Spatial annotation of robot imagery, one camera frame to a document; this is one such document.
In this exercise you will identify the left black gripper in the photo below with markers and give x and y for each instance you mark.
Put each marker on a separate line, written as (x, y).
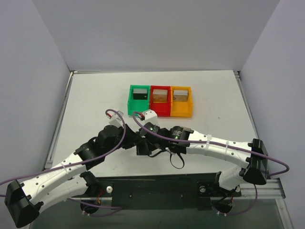
(130, 140)

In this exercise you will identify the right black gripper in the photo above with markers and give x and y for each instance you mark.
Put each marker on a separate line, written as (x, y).
(144, 148)

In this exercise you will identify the black leather card holder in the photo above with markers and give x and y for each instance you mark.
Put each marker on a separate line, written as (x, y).
(144, 148)

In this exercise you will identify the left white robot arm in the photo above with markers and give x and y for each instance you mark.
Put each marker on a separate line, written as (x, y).
(71, 177)

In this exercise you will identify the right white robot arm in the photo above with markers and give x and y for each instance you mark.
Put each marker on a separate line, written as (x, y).
(249, 159)

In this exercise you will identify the brown card stack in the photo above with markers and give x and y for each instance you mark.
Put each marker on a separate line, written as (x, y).
(159, 95)

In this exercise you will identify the black card stack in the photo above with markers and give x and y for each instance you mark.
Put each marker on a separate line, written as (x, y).
(140, 94)

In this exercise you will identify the red plastic bin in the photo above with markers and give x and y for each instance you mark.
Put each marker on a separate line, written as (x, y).
(162, 109)

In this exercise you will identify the green plastic bin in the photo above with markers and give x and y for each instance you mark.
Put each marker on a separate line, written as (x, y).
(137, 105)

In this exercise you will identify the orange plastic bin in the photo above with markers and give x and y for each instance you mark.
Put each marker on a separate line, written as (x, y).
(181, 102)

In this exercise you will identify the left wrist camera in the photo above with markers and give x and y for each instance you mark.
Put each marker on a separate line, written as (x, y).
(116, 120)

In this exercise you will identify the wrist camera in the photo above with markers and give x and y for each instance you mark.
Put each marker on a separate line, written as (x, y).
(116, 120)
(150, 116)

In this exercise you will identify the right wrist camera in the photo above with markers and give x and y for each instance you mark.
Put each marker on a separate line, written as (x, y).
(150, 116)

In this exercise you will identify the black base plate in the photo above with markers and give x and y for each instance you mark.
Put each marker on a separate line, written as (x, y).
(161, 192)

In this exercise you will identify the aluminium frame rail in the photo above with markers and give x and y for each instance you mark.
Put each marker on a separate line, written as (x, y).
(52, 149)

